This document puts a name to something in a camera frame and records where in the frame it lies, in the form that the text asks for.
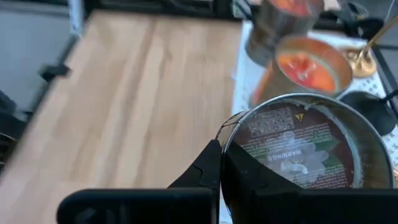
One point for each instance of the gold candlestick holder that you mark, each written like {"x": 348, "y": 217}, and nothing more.
{"x": 360, "y": 63}

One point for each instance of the white perforated metal shelf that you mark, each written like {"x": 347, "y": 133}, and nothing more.
{"x": 245, "y": 81}

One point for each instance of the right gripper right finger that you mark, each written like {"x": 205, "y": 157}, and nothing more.
{"x": 280, "y": 205}

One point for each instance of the orange candle glass jar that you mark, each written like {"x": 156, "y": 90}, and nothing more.
{"x": 304, "y": 68}
{"x": 273, "y": 28}

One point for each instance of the black candlestick holder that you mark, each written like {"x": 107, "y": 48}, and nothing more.
{"x": 367, "y": 112}

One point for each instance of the grey candle glass jar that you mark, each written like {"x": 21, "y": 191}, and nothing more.
{"x": 311, "y": 130}

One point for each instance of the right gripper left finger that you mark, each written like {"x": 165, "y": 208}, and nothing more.
{"x": 199, "y": 177}

